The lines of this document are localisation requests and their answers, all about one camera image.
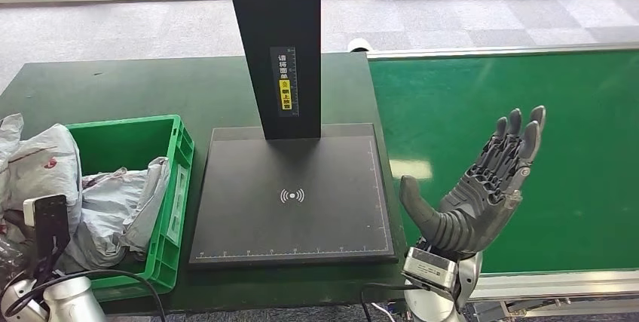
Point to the white round roller cap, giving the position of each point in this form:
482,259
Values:
359,45

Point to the green conveyor belt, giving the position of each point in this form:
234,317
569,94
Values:
574,160

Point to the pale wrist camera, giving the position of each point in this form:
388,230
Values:
429,267
47,220

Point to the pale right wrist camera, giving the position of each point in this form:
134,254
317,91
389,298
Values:
429,267

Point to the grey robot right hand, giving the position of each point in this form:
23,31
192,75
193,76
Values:
474,205

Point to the white parcel bag red logo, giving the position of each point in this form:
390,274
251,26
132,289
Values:
45,170

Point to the aluminium conveyor frame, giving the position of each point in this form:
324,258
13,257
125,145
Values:
549,285

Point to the dark green table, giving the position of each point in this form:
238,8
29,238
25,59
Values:
125,90

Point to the black yellow label sticker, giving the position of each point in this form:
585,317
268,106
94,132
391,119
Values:
285,95

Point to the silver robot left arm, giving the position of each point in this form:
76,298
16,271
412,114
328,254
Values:
55,299

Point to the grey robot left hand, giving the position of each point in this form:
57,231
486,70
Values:
12,245

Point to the black inbound scanner machine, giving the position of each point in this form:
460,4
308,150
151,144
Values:
289,210

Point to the grey parcel bag red stain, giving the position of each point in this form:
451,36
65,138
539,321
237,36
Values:
100,210

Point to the green plastic crate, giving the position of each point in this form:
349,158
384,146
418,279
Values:
130,140

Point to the white courier bag red print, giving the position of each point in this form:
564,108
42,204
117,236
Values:
9,130

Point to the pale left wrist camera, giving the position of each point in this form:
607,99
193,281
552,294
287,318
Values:
47,220

